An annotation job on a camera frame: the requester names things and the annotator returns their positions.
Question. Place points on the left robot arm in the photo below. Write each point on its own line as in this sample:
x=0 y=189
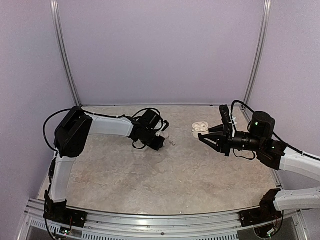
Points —
x=71 y=135

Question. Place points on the front aluminium rail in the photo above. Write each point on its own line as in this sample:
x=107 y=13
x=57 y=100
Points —
x=102 y=225

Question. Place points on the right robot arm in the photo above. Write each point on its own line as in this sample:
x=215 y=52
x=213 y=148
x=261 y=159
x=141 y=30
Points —
x=274 y=154

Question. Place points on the right aluminium frame post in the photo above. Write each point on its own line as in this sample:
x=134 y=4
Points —
x=259 y=50

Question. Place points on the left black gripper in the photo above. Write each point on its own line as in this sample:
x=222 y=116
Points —
x=158 y=145

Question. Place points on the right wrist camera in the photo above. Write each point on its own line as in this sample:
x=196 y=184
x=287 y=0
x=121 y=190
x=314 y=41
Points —
x=228 y=125

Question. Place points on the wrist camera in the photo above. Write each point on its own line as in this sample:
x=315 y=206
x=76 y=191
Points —
x=161 y=126
x=228 y=125

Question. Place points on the white charging case gold trim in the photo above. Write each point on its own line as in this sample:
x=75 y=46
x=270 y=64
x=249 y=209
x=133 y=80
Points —
x=200 y=127

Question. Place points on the left aluminium frame post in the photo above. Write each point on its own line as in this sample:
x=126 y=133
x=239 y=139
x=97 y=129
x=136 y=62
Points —
x=57 y=23

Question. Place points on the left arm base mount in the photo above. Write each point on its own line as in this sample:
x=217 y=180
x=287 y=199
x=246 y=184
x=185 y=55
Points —
x=59 y=213

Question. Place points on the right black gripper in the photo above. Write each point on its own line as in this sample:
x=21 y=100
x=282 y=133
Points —
x=226 y=147

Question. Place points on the aluminium frame post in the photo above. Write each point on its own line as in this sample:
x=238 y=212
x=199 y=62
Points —
x=259 y=50
x=57 y=23

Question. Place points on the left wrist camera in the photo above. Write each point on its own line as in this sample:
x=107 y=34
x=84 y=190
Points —
x=161 y=126

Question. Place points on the pink round charging case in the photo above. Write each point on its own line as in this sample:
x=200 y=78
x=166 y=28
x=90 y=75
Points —
x=165 y=135

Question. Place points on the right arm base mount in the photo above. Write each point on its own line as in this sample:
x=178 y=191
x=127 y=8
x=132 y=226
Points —
x=265 y=212

